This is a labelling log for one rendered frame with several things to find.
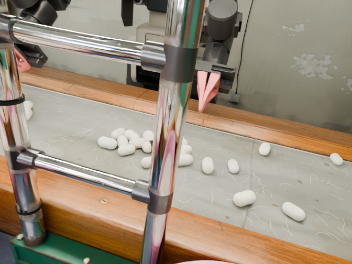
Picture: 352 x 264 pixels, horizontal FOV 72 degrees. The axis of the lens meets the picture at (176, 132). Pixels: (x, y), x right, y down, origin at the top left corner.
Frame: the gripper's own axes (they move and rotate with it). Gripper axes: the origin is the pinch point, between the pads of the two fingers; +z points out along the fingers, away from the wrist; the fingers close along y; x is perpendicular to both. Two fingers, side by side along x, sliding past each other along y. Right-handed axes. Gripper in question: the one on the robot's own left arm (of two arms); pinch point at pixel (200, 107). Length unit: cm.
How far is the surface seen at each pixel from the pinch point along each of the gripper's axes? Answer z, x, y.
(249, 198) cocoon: 16.5, -7.0, 11.3
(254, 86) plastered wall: -120, 162, 27
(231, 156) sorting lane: 7.5, 3.2, 8.2
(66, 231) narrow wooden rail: 27.7, -12.4, -10.6
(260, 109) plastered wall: -106, 178, 39
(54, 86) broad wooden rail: -1.5, 9.6, -41.2
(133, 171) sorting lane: 17.1, -5.3, -7.2
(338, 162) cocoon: 1.8, 6.9, 29.9
